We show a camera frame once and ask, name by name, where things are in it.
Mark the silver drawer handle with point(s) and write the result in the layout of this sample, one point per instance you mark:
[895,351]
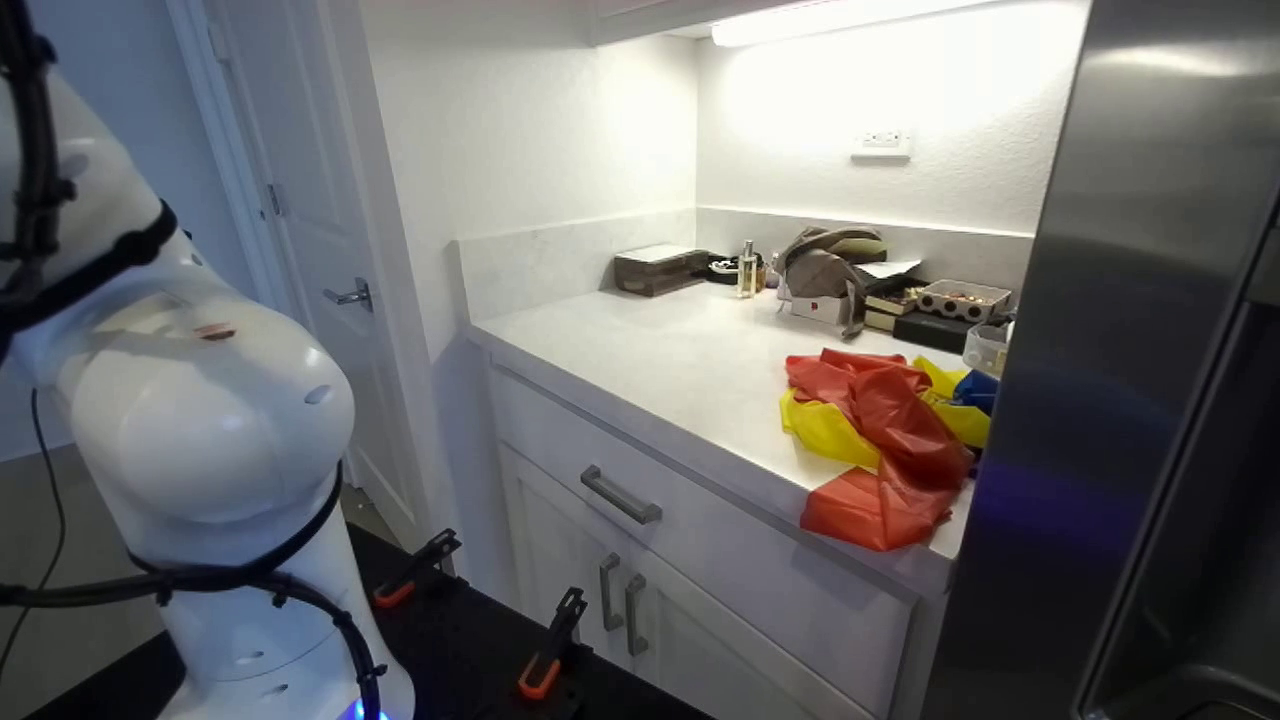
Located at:
[620,498]

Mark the blue plastic bag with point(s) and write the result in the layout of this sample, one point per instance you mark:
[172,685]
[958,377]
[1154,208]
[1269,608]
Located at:
[978,391]

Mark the black orange clamp far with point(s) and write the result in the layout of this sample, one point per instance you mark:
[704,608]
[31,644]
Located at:
[423,575]

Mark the white cabinet door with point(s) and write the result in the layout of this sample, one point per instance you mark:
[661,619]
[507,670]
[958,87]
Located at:
[710,656]
[554,548]

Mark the silver door lever handle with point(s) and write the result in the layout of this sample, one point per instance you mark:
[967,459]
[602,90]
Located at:
[357,294]

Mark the dark brown box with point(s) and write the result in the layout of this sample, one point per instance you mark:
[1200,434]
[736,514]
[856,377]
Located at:
[657,271]

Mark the cabinet door handle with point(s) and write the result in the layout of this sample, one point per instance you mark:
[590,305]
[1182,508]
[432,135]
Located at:
[634,633]
[609,612]

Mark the black orange clamp near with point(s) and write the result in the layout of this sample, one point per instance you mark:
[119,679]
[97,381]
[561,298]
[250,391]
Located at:
[539,679]

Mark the white right cabinet door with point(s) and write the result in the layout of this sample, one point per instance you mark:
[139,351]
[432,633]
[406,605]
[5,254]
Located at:
[710,656]

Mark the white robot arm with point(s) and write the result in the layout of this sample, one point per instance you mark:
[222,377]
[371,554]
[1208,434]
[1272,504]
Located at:
[211,423]

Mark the black perforated robot table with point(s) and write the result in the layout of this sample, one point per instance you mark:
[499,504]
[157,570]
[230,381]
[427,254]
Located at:
[459,644]

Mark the red plastic bag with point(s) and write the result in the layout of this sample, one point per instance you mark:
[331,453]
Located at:
[881,504]

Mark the right cabinet door handle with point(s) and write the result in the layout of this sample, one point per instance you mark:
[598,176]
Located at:
[634,633]

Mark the left cabinet door handle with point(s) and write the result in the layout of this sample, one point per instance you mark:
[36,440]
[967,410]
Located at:
[609,612]

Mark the black orange clamp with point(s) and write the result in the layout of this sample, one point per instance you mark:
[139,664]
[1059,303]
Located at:
[423,575]
[539,679]

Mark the white drawer front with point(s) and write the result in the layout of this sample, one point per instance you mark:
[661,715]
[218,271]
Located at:
[810,605]

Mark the white left cabinet door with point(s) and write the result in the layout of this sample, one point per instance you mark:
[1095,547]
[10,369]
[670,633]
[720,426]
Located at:
[554,548]

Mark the stainless steel refrigerator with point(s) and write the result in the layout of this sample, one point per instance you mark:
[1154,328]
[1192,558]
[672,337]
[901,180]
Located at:
[1123,554]

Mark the small amber bottle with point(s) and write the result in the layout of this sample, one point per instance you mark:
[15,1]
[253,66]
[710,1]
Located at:
[750,274]

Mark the yellow plastic bag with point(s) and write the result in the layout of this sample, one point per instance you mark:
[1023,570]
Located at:
[881,410]

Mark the white wall outlet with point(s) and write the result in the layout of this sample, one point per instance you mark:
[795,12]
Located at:
[886,145]

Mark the white interior door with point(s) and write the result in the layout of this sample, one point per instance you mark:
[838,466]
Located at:
[273,96]

